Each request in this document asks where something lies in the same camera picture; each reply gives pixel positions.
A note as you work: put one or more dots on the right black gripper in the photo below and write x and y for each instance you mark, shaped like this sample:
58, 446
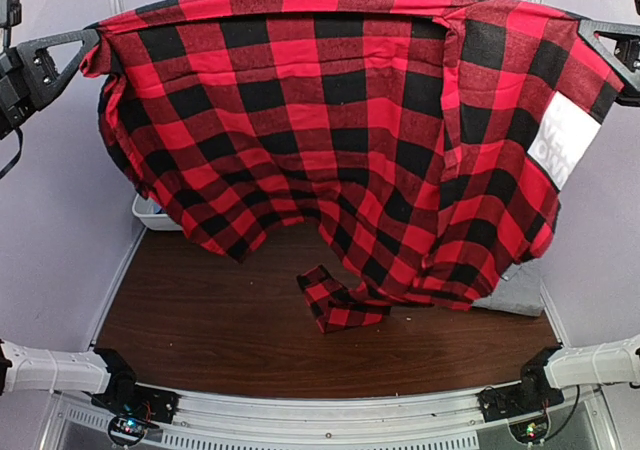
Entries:
628, 49

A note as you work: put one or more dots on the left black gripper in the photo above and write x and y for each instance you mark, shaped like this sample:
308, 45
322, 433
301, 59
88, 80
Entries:
27, 76

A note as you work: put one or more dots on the white plastic laundry basket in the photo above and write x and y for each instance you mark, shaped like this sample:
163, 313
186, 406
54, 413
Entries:
152, 216

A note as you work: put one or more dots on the red black plaid shirt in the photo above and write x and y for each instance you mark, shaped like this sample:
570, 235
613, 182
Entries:
426, 140

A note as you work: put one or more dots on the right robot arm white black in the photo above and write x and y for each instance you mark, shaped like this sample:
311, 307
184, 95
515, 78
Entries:
612, 362

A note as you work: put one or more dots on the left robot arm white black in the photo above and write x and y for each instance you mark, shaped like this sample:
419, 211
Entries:
26, 368

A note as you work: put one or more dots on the folded grey button shirt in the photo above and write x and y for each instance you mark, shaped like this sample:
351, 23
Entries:
518, 292

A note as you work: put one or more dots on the left circuit board with leds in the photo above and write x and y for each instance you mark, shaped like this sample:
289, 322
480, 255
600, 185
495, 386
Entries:
126, 431

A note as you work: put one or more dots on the circuit board with leds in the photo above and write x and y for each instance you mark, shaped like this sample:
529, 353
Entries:
126, 431
530, 431

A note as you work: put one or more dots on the right circuit board with leds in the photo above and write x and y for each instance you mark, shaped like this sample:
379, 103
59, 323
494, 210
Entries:
530, 431

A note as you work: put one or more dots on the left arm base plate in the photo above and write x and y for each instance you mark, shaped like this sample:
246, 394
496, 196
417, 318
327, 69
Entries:
143, 403

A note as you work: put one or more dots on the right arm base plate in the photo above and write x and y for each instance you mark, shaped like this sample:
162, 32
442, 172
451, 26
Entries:
498, 403

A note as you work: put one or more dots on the front aluminium rail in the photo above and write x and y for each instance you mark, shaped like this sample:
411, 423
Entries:
446, 420

